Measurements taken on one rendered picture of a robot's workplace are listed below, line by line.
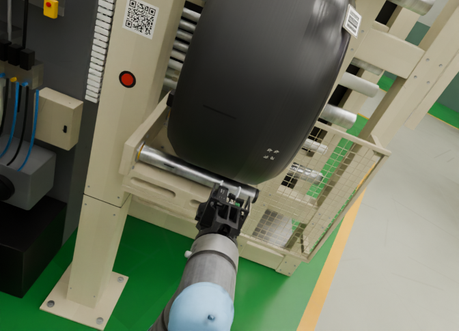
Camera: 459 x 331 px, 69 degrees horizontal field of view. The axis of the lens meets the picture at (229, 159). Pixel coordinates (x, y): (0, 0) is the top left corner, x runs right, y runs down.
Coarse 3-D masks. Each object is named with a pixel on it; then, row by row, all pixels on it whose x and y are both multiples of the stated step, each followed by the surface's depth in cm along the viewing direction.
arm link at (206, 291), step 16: (192, 256) 48; (208, 256) 46; (224, 256) 47; (192, 272) 44; (208, 272) 43; (224, 272) 44; (192, 288) 41; (208, 288) 41; (224, 288) 42; (176, 304) 40; (192, 304) 39; (208, 304) 39; (224, 304) 40; (176, 320) 38; (192, 320) 38; (208, 320) 38; (224, 320) 39
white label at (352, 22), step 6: (348, 6) 66; (348, 12) 65; (354, 12) 66; (348, 18) 65; (354, 18) 66; (360, 18) 67; (348, 24) 65; (354, 24) 66; (360, 24) 67; (348, 30) 65; (354, 30) 66; (354, 36) 65
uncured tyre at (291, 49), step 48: (240, 0) 61; (288, 0) 62; (336, 0) 65; (192, 48) 65; (240, 48) 61; (288, 48) 62; (336, 48) 64; (192, 96) 66; (240, 96) 64; (288, 96) 63; (192, 144) 74; (240, 144) 70; (288, 144) 69
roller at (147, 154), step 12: (144, 156) 90; (156, 156) 90; (168, 156) 90; (168, 168) 90; (180, 168) 90; (192, 168) 91; (192, 180) 92; (204, 180) 91; (216, 180) 91; (228, 180) 92; (240, 192) 91; (252, 192) 92
